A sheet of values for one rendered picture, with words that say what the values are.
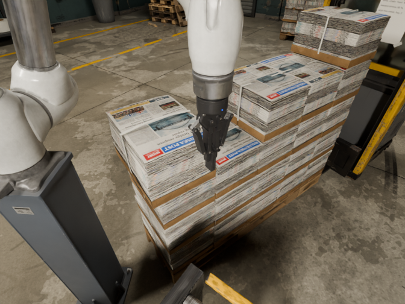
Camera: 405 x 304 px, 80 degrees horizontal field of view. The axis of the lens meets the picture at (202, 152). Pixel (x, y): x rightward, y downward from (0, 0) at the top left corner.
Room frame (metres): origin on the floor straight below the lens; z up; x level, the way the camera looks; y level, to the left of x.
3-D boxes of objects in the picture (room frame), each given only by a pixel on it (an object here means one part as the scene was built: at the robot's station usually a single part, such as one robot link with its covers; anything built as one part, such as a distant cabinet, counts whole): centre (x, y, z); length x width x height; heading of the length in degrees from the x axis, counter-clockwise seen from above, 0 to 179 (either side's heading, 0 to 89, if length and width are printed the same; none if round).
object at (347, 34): (1.51, -0.78, 0.65); 0.39 x 0.30 x 1.29; 36
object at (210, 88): (0.51, -0.02, 1.33); 0.09 x 0.09 x 0.06
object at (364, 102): (1.98, -1.43, 0.40); 0.69 x 0.55 x 0.80; 36
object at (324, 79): (1.33, -0.54, 0.95); 0.38 x 0.29 x 0.23; 35
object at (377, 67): (1.78, -1.17, 0.92); 0.57 x 0.01 x 0.05; 36
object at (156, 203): (0.68, 0.11, 0.86); 0.29 x 0.16 x 0.04; 125
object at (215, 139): (0.52, -0.03, 1.19); 0.04 x 0.01 x 0.11; 36
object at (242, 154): (1.08, -0.19, 0.42); 1.17 x 0.39 x 0.83; 126
